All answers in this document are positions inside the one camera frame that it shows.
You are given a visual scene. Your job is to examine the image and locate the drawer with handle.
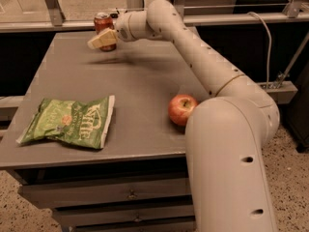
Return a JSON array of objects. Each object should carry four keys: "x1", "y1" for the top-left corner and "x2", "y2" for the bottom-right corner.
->
[
  {"x1": 19, "y1": 175, "x2": 190, "y2": 208},
  {"x1": 53, "y1": 204, "x2": 194, "y2": 226}
]

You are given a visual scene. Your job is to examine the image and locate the red apple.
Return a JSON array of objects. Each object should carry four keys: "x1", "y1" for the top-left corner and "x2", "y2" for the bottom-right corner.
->
[{"x1": 168, "y1": 94, "x2": 198, "y2": 127}]

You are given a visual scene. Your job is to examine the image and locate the top drawer with handle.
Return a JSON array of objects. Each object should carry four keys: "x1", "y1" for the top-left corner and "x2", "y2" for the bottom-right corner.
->
[{"x1": 19, "y1": 175, "x2": 190, "y2": 208}]

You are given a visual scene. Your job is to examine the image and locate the red coke can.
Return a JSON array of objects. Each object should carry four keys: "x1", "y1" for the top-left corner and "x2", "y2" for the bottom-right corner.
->
[{"x1": 94, "y1": 12, "x2": 117, "y2": 52}]

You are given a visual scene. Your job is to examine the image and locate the green kettle chip bag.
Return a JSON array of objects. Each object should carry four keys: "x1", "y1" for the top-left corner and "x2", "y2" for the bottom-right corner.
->
[{"x1": 16, "y1": 96, "x2": 115, "y2": 150}]

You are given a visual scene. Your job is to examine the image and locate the bottom drawer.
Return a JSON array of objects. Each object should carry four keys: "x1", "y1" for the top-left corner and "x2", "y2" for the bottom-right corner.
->
[{"x1": 73, "y1": 219, "x2": 195, "y2": 232}]

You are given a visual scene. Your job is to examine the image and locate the grey drawer cabinet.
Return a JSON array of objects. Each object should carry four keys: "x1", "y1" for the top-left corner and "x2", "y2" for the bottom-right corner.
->
[{"x1": 0, "y1": 32, "x2": 208, "y2": 232}]

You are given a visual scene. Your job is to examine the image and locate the metal window rail frame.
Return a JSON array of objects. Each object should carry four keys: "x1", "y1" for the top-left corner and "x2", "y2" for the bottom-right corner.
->
[{"x1": 0, "y1": 0, "x2": 309, "y2": 33}]

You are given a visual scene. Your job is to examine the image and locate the white cable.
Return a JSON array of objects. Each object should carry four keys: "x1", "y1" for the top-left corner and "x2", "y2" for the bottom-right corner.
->
[{"x1": 246, "y1": 12, "x2": 273, "y2": 90}]

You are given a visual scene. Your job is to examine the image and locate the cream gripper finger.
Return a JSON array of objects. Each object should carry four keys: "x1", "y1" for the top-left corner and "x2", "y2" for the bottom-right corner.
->
[{"x1": 87, "y1": 28, "x2": 118, "y2": 49}]

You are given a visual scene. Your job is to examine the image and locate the middle drawer with handle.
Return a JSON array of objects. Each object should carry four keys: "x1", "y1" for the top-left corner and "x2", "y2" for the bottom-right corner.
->
[{"x1": 53, "y1": 204, "x2": 194, "y2": 226}]

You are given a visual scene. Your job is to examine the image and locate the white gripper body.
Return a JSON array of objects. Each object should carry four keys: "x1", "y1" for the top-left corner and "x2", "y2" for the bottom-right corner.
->
[{"x1": 115, "y1": 11, "x2": 155, "y2": 42}]

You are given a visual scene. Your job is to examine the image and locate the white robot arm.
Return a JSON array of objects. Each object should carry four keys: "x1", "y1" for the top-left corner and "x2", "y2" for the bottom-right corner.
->
[{"x1": 88, "y1": 0, "x2": 280, "y2": 232}]

